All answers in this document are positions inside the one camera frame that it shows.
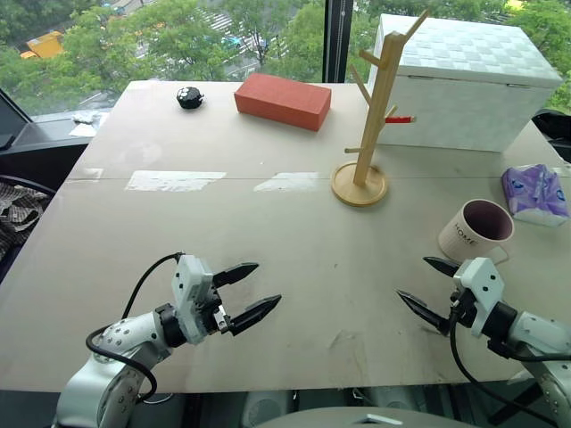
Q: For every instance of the large white checkered box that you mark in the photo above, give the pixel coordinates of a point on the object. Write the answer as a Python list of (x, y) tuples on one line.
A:
[(464, 98)]

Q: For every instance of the black slanted frame bar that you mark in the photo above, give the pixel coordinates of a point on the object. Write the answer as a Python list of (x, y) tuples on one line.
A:
[(11, 116)]

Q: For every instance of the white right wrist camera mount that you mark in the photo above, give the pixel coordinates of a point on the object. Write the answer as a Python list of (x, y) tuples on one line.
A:
[(484, 290)]

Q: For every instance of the grey rounded robot torso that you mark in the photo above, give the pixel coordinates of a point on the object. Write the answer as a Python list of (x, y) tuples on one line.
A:
[(357, 419)]

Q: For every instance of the black bag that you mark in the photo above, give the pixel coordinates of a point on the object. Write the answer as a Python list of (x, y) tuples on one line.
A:
[(555, 134)]

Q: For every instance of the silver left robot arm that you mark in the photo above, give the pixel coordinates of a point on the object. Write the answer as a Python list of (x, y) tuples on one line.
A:
[(113, 356)]

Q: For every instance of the black round dotted object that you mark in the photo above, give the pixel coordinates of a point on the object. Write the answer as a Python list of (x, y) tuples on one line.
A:
[(189, 97)]

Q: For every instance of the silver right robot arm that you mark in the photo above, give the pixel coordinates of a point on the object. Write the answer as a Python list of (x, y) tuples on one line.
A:
[(542, 339)]

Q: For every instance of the pink mug with HOME print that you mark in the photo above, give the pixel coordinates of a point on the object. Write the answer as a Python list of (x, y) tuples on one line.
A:
[(459, 236)]

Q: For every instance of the black crossed stand legs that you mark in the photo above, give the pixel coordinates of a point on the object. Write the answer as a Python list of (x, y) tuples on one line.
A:
[(517, 401)]

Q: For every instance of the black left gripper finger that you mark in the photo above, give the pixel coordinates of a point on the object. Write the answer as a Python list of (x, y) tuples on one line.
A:
[(236, 272), (256, 310)]

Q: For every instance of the checked grey cloth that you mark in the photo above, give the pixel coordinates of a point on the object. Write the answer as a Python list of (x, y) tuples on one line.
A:
[(15, 209)]

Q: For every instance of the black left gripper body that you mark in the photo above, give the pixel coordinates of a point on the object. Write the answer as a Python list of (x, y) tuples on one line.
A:
[(217, 318)]

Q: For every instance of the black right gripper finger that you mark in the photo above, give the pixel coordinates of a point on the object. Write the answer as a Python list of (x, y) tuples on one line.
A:
[(424, 307), (444, 265)]

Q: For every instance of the red rectangular box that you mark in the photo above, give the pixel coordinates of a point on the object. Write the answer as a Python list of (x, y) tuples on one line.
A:
[(285, 100)]

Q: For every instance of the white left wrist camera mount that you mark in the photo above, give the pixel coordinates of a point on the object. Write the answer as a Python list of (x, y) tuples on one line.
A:
[(192, 290)]

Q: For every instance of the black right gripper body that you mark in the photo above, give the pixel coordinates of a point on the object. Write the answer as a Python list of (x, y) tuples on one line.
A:
[(464, 312)]

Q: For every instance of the white crumpled paper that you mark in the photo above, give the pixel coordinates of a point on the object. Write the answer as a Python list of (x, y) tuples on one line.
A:
[(87, 119)]

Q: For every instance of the wooden mug tree stand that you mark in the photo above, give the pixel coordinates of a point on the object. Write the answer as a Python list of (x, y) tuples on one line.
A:
[(370, 147)]

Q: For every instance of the black window pillar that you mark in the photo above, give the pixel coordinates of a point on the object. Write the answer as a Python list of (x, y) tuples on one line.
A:
[(337, 40)]

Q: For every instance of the yellow vehicle outside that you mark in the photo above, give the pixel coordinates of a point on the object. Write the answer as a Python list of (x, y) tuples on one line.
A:
[(42, 44)]

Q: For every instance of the purple tissue pack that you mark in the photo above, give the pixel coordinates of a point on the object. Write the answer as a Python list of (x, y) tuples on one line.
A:
[(533, 196)]

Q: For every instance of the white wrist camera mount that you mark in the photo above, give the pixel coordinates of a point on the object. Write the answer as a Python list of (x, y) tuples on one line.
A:
[(192, 290), (484, 290)]

